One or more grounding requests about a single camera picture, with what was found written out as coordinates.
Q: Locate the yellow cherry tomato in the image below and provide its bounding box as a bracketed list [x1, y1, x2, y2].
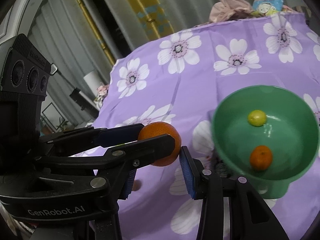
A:
[132, 179, 142, 191]

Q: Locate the green plastic bowl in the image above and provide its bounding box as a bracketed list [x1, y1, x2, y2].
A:
[212, 85, 319, 199]

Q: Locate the green tomato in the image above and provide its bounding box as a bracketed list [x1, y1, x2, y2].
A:
[247, 109, 267, 127]

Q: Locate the orange tangerine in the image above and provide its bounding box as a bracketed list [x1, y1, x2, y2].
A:
[249, 145, 273, 171]
[138, 121, 182, 167]

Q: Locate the yellow patterned curtain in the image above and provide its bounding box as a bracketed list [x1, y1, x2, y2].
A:
[127, 0, 174, 40]

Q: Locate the potted plant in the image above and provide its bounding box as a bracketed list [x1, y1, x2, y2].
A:
[55, 117, 69, 132]

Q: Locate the black light stand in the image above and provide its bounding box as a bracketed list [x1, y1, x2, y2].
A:
[50, 63, 99, 115]

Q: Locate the pink cloth pile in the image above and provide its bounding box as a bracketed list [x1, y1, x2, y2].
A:
[209, 0, 253, 23]

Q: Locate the white paper roll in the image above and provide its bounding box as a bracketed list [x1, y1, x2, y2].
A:
[83, 70, 104, 93]

